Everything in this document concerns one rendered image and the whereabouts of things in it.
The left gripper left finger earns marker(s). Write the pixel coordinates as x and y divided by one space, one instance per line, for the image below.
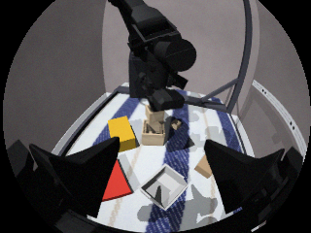
84 174

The red flat rectangular slab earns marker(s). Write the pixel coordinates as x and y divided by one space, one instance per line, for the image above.
117 186

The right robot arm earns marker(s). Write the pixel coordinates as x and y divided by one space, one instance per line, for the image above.
170 50

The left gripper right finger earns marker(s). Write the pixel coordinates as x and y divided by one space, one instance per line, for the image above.
237 174

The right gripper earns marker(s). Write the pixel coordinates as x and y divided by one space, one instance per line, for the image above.
167 99

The yellow block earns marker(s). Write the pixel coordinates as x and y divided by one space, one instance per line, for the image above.
121 127

